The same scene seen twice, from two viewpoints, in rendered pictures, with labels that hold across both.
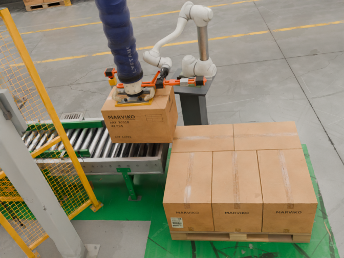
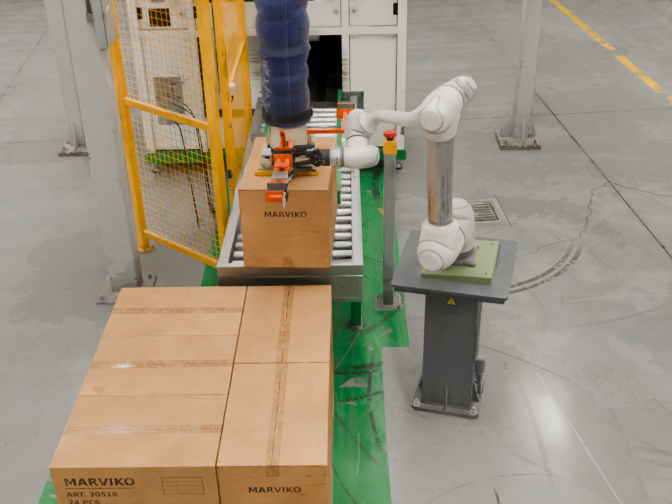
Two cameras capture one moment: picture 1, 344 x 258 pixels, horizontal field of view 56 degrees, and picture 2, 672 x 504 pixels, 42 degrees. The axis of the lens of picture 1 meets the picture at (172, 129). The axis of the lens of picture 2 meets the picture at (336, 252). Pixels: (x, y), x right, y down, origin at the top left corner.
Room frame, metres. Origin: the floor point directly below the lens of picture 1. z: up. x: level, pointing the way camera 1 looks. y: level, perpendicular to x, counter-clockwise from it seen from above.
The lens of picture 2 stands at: (1.93, -3.49, 2.78)
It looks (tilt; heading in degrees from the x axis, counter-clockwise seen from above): 30 degrees down; 78
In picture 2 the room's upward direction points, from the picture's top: 1 degrees counter-clockwise
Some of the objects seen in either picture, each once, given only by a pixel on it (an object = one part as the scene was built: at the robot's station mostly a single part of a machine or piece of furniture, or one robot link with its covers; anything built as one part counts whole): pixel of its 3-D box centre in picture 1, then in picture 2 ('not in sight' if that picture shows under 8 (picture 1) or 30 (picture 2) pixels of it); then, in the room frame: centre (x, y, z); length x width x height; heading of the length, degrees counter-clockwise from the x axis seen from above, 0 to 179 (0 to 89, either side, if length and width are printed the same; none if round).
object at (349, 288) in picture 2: (166, 144); (291, 288); (2.49, 0.09, 0.47); 0.70 x 0.03 x 0.15; 167
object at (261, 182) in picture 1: (235, 173); (213, 401); (2.04, -0.51, 0.34); 1.20 x 1.00 x 0.40; 77
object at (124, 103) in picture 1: (133, 100); (268, 156); (2.45, 0.29, 1.09); 0.34 x 0.10 x 0.05; 75
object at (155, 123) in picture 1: (142, 113); (291, 199); (2.54, 0.26, 0.87); 0.60 x 0.40 x 0.40; 74
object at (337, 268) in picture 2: (164, 136); (290, 269); (2.49, 0.09, 0.58); 0.70 x 0.03 x 0.06; 167
